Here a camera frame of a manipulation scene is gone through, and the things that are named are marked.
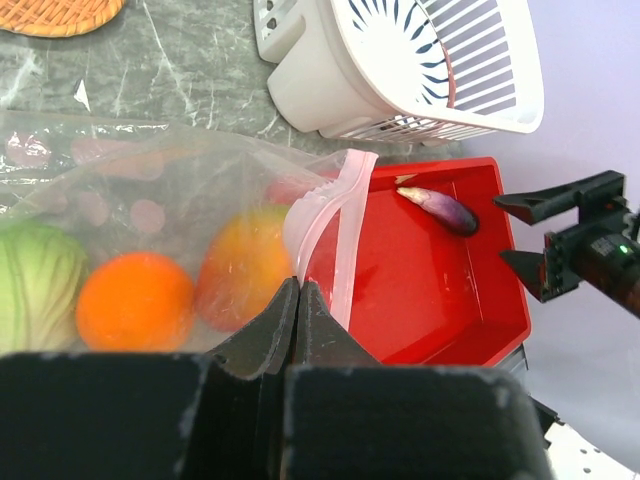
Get white plastic dish rack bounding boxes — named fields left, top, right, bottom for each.
left=253, top=0, right=544, bottom=144

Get red plastic tray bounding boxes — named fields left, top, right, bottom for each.
left=349, top=157, right=531, bottom=366

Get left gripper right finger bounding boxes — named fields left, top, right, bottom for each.
left=297, top=282, right=381, bottom=367

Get blue striped white plate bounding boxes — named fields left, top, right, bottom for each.
left=348, top=0, right=449, bottom=110

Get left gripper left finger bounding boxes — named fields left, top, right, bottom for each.
left=210, top=277, right=299, bottom=380

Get purple eggplant toy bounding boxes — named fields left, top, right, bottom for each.
left=396, top=187, right=479, bottom=237

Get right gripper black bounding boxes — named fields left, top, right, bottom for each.
left=493, top=170, right=639, bottom=310

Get orange fruit toy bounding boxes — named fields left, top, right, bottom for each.
left=76, top=251, right=195, bottom=352

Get orange red mango toy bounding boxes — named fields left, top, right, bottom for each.
left=195, top=205, right=294, bottom=332

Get clear zip top bag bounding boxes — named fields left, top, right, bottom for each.
left=1, top=111, right=377, bottom=351

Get green cabbage toy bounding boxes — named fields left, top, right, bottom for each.
left=1, top=222, right=89, bottom=354

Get dark red plate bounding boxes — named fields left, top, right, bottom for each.
left=442, top=46, right=456, bottom=108

